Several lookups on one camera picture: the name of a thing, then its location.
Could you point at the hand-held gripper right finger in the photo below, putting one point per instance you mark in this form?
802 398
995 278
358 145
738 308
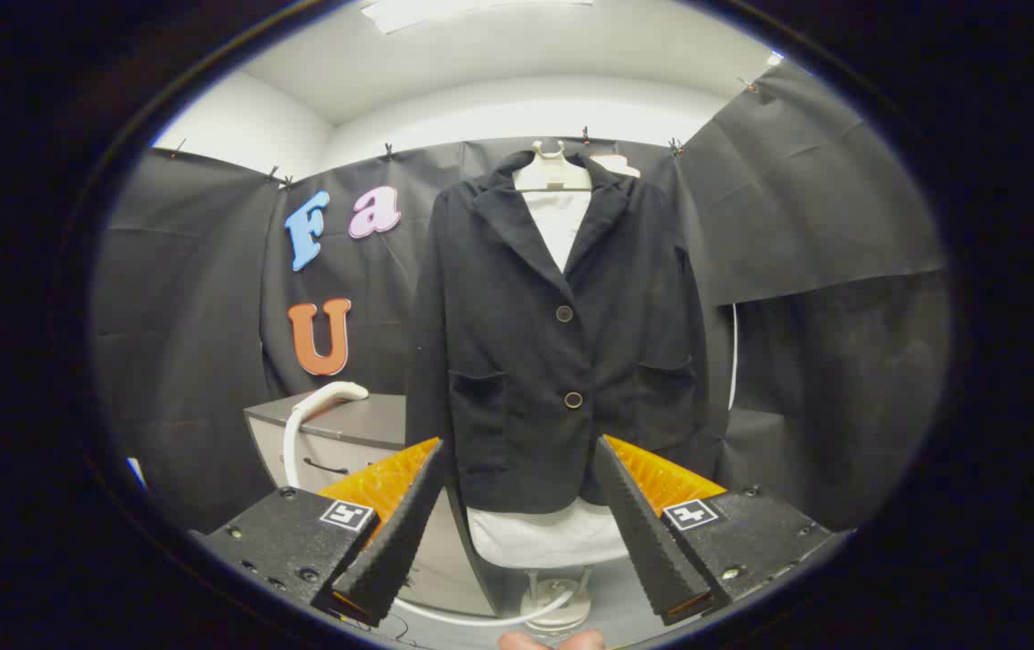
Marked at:
647 542

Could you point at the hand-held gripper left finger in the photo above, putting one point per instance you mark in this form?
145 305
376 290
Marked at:
395 542

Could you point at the white shirt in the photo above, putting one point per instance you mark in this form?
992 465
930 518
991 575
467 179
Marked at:
553 537

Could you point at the white garment steamer base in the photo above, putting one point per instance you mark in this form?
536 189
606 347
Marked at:
554 603

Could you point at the black blazer jacket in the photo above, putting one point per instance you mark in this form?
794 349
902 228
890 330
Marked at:
516 361

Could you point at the grey cabinet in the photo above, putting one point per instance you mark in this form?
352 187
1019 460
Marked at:
363 420

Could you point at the black backdrop cloth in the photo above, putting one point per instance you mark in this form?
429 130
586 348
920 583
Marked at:
209 316

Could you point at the cream plastic hanger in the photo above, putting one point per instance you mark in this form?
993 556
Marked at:
553 176

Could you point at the ceiling light panel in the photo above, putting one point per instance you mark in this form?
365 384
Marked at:
444 11

